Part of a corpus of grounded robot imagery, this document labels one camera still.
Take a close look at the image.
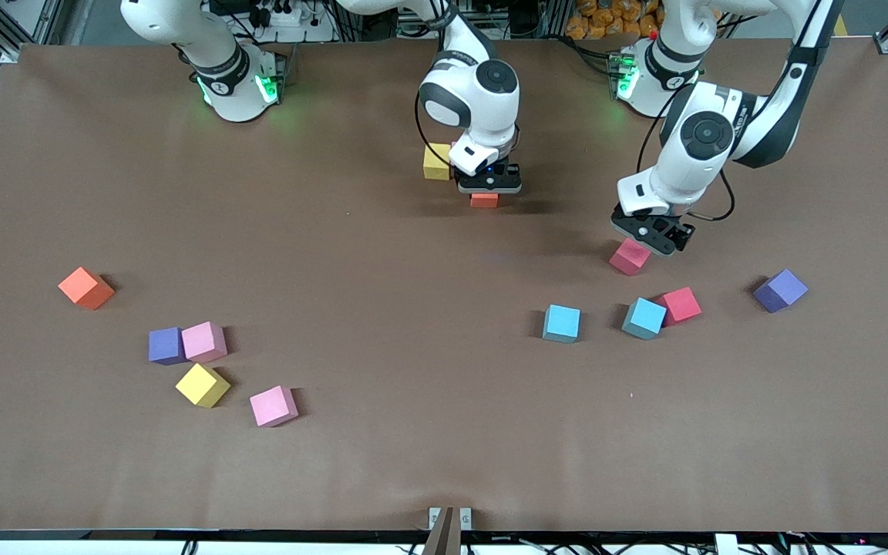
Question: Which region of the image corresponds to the grey metal bracket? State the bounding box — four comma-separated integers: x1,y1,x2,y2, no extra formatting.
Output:
429,506,473,531

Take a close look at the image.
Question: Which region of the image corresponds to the cyan foam cube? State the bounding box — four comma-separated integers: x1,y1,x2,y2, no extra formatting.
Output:
542,304,581,344
621,298,668,341

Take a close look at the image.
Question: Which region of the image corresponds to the white power strip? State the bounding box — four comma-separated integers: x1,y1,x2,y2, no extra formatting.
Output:
255,2,304,28

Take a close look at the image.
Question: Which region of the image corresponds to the violet foam cube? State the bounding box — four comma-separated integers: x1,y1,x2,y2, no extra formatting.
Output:
148,328,186,365
752,269,809,314

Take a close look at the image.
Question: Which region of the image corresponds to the pink foam cube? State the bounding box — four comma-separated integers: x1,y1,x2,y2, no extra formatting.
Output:
181,321,228,364
249,385,299,428

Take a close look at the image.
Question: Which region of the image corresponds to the pinkish red foam cube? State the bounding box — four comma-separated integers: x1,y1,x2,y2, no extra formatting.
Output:
609,239,652,277
656,287,702,328

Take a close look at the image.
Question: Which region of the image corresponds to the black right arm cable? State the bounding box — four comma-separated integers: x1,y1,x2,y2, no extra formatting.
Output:
413,92,456,167

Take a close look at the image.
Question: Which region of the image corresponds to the orange mesh bag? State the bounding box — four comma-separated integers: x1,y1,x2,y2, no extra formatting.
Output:
567,0,664,39

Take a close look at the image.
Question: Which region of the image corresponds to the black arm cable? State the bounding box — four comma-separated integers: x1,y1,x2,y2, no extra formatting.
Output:
635,81,736,224
413,92,456,167

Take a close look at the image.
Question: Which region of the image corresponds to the brown bar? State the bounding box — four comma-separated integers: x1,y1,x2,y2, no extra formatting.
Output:
422,506,463,555

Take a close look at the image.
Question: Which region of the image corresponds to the yellow foam cube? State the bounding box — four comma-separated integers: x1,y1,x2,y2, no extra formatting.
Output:
175,363,231,409
423,143,452,181

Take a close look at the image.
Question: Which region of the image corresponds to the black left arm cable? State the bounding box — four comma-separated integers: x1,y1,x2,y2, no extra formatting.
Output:
635,81,736,224

